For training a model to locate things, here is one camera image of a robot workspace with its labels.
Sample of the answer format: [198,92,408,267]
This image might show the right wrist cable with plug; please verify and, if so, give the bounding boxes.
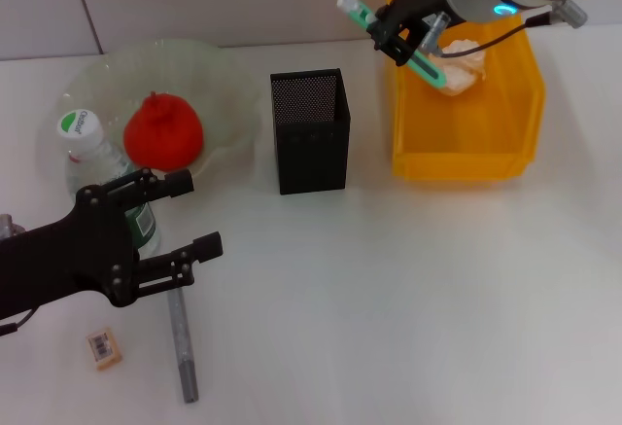
[418,0,589,61]

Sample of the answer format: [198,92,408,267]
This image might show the green utility knife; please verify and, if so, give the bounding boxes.
[336,0,447,90]

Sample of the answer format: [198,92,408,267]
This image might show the orange fruit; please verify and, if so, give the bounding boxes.
[122,91,205,173]

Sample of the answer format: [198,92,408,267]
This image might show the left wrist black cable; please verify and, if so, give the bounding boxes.
[0,305,38,336]

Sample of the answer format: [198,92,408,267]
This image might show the gray marker pen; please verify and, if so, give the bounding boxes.
[167,288,200,405]

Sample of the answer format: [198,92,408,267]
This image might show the clear bottle with green label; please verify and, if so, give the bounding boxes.
[55,108,161,259]

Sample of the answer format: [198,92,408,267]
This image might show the pale green glass fruit plate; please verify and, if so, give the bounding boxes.
[60,38,263,183]

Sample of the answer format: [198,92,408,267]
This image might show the white paper ball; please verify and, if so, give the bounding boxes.
[427,38,489,97]

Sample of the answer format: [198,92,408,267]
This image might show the black mesh pen holder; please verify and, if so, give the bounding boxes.
[269,67,352,196]

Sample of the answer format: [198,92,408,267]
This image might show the beige eraser with barcode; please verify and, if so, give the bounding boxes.
[81,328,123,372]

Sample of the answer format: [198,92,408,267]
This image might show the yellow plastic bin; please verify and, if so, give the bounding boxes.
[382,0,546,183]

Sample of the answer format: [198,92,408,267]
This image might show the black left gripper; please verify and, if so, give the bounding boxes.
[0,167,225,322]

